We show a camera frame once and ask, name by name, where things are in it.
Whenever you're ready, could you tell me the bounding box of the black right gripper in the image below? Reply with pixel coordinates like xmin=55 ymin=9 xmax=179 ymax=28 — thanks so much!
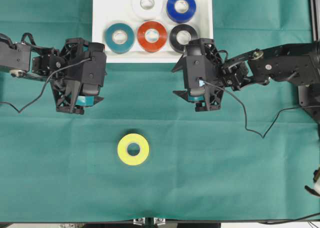
xmin=171 ymin=38 xmax=250 ymax=112

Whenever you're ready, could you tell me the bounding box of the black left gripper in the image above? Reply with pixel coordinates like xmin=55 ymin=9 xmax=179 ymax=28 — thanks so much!
xmin=31 ymin=38 xmax=104 ymax=114

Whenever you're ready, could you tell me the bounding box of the black tape roll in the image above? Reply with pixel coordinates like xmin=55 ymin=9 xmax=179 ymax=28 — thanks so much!
xmin=169 ymin=24 xmax=198 ymax=53

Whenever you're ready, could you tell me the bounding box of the red tape roll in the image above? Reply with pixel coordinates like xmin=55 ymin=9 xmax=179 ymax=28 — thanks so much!
xmin=136 ymin=21 xmax=168 ymax=53

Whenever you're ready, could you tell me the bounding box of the green tape roll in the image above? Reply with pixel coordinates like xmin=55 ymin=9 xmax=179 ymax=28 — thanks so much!
xmin=105 ymin=22 xmax=135 ymax=54

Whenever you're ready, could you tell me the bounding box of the blue tape roll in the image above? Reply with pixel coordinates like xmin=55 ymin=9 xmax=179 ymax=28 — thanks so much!
xmin=166 ymin=0 xmax=197 ymax=24

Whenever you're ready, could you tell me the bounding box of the white tape roll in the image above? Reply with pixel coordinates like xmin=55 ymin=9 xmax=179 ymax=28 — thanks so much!
xmin=131 ymin=0 xmax=163 ymax=21

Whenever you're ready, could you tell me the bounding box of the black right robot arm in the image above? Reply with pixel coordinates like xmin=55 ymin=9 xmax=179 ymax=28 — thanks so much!
xmin=172 ymin=38 xmax=320 ymax=123

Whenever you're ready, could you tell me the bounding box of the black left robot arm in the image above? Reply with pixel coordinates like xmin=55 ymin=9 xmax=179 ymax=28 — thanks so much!
xmin=0 ymin=32 xmax=107 ymax=115

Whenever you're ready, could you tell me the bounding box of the yellow tape roll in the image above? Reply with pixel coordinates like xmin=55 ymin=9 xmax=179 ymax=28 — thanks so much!
xmin=117 ymin=133 xmax=150 ymax=166

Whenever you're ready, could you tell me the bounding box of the white plastic tray case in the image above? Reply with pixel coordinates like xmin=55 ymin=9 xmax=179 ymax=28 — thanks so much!
xmin=92 ymin=0 xmax=214 ymax=63

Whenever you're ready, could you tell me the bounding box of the green table cloth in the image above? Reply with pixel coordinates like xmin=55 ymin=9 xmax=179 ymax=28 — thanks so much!
xmin=0 ymin=0 xmax=320 ymax=222

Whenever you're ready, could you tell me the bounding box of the white black object right edge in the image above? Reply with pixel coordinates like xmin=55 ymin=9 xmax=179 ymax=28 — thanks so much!
xmin=304 ymin=168 xmax=320 ymax=197

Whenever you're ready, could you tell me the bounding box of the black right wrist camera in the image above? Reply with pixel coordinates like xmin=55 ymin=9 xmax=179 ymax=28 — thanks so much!
xmin=183 ymin=44 xmax=206 ymax=97

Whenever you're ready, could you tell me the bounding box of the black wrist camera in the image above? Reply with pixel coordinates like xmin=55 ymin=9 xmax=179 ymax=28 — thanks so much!
xmin=183 ymin=44 xmax=206 ymax=97
xmin=81 ymin=42 xmax=107 ymax=96

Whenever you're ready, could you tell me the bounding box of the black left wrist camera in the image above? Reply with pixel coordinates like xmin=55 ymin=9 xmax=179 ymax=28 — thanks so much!
xmin=81 ymin=42 xmax=107 ymax=96

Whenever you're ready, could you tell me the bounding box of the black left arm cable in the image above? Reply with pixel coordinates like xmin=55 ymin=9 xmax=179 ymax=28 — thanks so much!
xmin=0 ymin=57 xmax=95 ymax=114

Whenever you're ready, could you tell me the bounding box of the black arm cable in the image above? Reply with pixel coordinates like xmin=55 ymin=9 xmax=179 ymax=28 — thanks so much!
xmin=199 ymin=80 xmax=320 ymax=139
xmin=0 ymin=57 xmax=95 ymax=114

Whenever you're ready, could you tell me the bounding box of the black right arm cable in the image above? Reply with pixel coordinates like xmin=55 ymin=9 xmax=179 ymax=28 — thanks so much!
xmin=199 ymin=80 xmax=320 ymax=139

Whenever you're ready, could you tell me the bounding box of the metal table bracket left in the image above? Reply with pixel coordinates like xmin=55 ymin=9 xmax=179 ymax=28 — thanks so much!
xmin=133 ymin=217 xmax=146 ymax=226

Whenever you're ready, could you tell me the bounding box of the metal table bracket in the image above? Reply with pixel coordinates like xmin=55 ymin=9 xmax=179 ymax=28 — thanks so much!
xmin=133 ymin=217 xmax=146 ymax=226
xmin=153 ymin=217 xmax=166 ymax=226

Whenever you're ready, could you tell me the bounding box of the metal table bracket right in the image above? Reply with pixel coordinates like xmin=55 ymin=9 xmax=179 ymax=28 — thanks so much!
xmin=153 ymin=217 xmax=166 ymax=226

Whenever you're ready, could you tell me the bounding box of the aluminium frame rail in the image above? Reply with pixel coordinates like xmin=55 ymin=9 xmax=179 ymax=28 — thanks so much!
xmin=309 ymin=0 xmax=320 ymax=41

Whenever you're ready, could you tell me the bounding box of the black cable bottom right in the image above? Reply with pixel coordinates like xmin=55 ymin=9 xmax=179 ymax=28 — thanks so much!
xmin=257 ymin=214 xmax=320 ymax=225

